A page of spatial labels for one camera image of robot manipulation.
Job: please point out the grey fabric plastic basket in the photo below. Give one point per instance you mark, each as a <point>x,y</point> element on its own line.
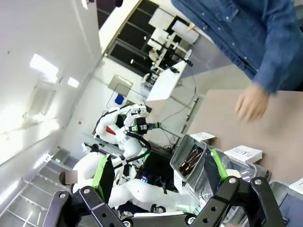
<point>258,171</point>

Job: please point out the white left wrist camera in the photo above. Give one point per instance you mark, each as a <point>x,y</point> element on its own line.
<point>137,111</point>

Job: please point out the dark brown glass bottle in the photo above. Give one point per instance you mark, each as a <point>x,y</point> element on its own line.
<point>187,169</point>

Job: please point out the blue box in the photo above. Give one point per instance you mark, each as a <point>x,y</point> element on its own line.
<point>119,99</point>

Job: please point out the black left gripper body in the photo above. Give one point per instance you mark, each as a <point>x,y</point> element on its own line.
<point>142,125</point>

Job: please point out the person left hand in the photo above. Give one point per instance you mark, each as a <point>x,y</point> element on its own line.
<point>252,104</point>

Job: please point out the grey fabric can basket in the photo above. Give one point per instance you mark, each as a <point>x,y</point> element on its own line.
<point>286,203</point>

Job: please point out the white desk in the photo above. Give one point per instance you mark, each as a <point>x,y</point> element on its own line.
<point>165,82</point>

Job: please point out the seated background person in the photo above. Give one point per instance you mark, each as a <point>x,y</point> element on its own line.
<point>68,177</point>

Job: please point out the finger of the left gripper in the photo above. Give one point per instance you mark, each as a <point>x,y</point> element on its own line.
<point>155,123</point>
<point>155,127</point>

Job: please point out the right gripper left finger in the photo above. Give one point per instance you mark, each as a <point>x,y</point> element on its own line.
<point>104,179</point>

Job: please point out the ceiling light panel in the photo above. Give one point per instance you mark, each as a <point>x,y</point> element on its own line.
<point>73,82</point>
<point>44,62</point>

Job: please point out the small white bottle basket card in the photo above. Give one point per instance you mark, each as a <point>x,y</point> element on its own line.
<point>202,136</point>

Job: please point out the grey fabric bottle basket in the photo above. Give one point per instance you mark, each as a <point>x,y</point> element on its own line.
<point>183,146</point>

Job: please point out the person left forearm denim sleeve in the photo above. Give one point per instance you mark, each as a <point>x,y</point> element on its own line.
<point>279,54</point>

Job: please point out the clear plastic bottle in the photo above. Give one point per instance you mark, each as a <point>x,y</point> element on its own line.
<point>236,179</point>

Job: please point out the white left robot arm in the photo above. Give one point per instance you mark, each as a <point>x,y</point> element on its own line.
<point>132,189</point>

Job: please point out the white background equipment rig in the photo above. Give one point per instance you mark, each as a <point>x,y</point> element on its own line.
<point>168,40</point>

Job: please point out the small white plastic basket card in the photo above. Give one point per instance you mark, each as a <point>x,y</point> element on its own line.
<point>243,153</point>

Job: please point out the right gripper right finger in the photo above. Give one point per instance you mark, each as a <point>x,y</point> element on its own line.
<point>236,201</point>

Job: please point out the small white can basket card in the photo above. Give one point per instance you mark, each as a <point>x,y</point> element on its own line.
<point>297,184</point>

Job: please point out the person torso denim shirt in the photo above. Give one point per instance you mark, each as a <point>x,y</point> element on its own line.
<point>227,28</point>

